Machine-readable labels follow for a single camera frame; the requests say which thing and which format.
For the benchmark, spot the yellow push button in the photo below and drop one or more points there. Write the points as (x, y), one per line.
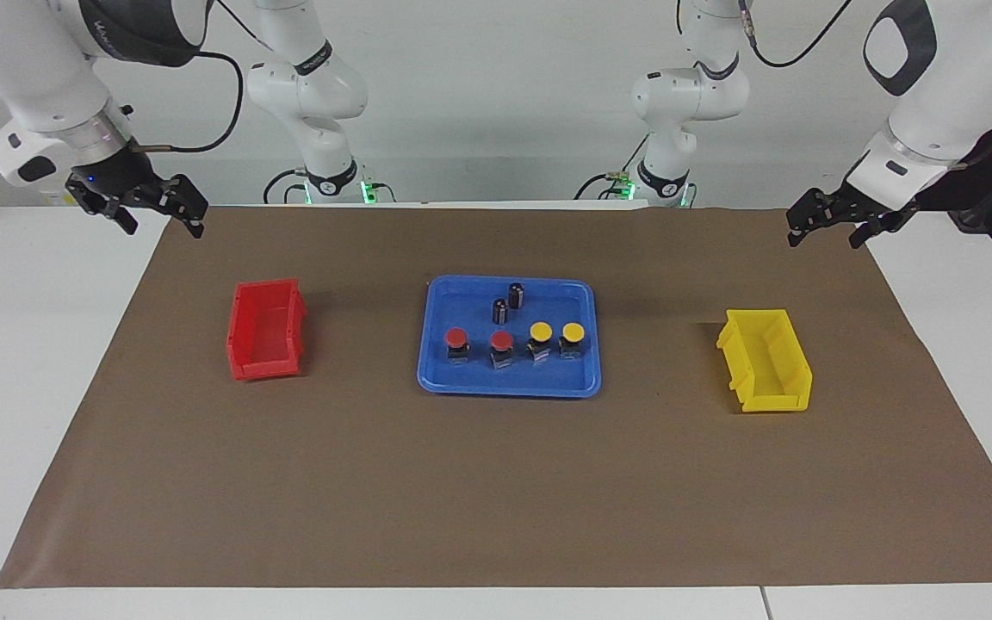
(573, 331)
(540, 331)

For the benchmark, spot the red push button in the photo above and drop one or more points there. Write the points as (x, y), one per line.
(456, 336)
(501, 339)

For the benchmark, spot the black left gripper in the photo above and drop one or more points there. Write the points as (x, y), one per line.
(871, 207)

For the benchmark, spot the yellow plastic bin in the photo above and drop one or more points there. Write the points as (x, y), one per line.
(776, 362)

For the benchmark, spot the brown table mat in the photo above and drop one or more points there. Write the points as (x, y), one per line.
(375, 482)

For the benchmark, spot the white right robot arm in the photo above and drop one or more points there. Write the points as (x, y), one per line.
(31, 77)

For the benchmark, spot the black cylindrical capacitor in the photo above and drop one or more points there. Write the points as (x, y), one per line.
(500, 312)
(516, 295)

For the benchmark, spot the red plastic bin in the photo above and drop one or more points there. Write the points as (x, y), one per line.
(268, 331)

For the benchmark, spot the blue plastic tray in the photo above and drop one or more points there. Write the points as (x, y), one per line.
(461, 297)

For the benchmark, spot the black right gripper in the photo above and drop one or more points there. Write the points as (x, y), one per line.
(113, 179)

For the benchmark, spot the green lit base connector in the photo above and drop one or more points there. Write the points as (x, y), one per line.
(623, 185)
(367, 190)

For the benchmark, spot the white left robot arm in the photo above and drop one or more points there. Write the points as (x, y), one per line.
(961, 86)

